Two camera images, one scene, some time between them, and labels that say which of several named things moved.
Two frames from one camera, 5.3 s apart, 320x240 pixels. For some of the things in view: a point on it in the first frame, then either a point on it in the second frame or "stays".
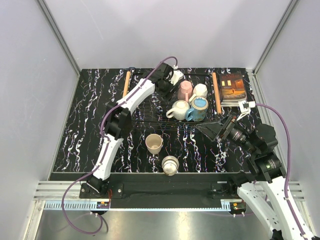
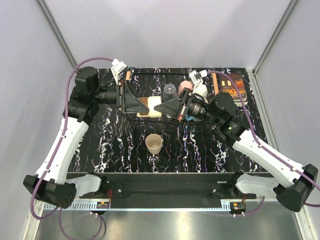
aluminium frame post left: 59,36 stays
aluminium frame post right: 292,4 stays
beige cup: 153,142 stays
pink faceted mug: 185,90 stays
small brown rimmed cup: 170,165 → 151,102
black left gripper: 167,95 → 127,99
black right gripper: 210,129 → 176,108
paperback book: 232,88 stays
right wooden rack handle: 216,94 stays
